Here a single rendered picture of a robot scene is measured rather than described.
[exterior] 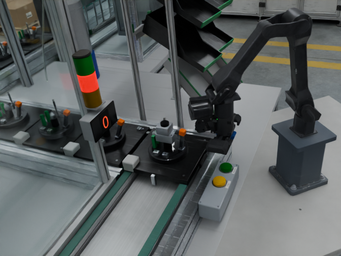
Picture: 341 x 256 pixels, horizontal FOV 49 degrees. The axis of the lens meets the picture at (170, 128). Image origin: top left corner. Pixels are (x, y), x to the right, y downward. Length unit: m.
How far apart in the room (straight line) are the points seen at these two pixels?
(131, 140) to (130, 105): 0.46
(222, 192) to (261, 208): 0.16
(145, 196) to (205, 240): 0.24
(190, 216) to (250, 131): 0.60
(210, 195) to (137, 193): 0.26
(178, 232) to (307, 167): 0.48
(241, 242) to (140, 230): 0.30
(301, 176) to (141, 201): 0.53
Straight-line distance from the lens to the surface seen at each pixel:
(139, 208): 1.22
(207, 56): 1.42
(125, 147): 1.38
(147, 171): 1.26
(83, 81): 1.03
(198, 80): 1.50
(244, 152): 1.48
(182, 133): 1.24
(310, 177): 1.33
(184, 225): 1.09
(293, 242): 1.20
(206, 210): 1.15
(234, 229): 1.21
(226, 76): 1.04
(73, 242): 1.15
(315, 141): 1.23
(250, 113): 1.72
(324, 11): 5.20
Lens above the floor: 1.79
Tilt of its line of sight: 34 degrees down
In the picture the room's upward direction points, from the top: 7 degrees counter-clockwise
